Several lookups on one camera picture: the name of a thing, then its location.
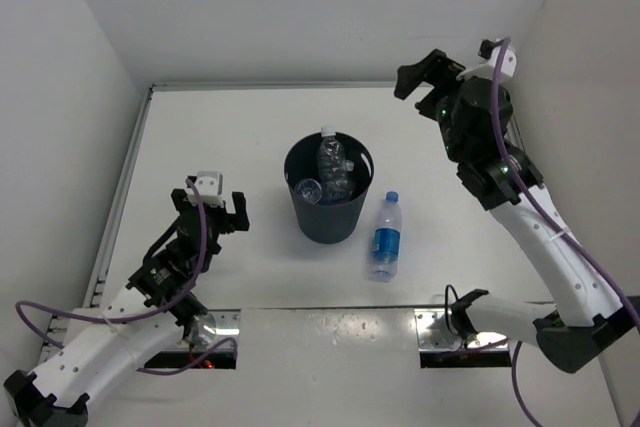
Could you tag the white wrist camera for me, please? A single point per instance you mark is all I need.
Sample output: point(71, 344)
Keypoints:
point(496, 56)
point(205, 187)

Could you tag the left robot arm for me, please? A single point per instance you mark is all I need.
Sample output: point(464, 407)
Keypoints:
point(155, 310)

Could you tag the left aluminium frame rail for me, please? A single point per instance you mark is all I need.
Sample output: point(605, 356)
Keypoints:
point(62, 153)

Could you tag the dark grey waste bin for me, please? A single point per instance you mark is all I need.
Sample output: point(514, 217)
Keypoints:
point(326, 224)

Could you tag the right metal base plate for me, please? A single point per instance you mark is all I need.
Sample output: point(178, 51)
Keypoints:
point(433, 336)

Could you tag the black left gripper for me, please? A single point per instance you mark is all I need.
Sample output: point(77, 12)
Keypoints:
point(239, 221)

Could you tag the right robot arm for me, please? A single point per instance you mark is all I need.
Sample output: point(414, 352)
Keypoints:
point(473, 108)

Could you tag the metal base plate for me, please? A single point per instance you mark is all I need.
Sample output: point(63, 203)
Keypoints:
point(216, 326)
point(433, 336)

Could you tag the aluminium table edge rail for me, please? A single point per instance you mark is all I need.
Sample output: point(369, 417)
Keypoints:
point(515, 117)

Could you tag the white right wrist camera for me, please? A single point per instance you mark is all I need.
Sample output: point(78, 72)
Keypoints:
point(496, 56)

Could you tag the small blue-label plastic bottle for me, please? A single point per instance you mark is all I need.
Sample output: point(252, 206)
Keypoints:
point(309, 190)

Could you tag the blue-cap blue-label water bottle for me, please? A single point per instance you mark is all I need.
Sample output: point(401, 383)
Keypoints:
point(386, 238)

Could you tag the dark-label bottle in bin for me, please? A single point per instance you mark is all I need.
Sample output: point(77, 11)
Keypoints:
point(350, 179)

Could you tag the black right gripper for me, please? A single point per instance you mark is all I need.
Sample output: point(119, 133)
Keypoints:
point(436, 69)

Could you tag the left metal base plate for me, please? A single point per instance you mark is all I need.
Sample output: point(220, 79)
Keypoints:
point(216, 326)

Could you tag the clear unlabelled plastic bottle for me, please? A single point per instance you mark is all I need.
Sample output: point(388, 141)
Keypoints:
point(332, 169)

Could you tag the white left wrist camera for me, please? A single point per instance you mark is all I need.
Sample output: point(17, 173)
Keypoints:
point(205, 187)

